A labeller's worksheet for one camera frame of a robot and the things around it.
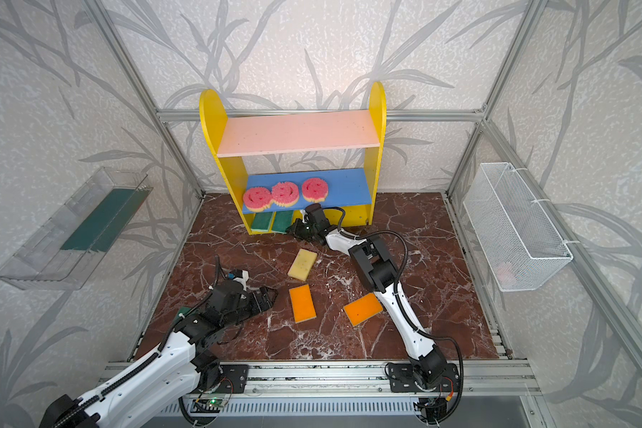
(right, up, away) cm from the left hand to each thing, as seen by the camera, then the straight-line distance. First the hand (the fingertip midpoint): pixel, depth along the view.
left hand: (273, 289), depth 84 cm
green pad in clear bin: (-35, +22, -20) cm, 46 cm away
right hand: (0, +21, +21) cm, 29 cm away
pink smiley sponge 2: (+1, +31, +13) cm, 34 cm away
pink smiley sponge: (-9, +29, +11) cm, 32 cm away
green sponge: (-10, +21, +23) cm, 33 cm away
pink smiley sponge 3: (+12, +33, +14) cm, 38 cm away
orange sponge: (+8, +6, +12) cm, 16 cm away
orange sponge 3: (+28, -8, +5) cm, 30 cm away
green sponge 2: (-2, +22, +22) cm, 31 cm away
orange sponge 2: (+9, -6, +3) cm, 11 cm away
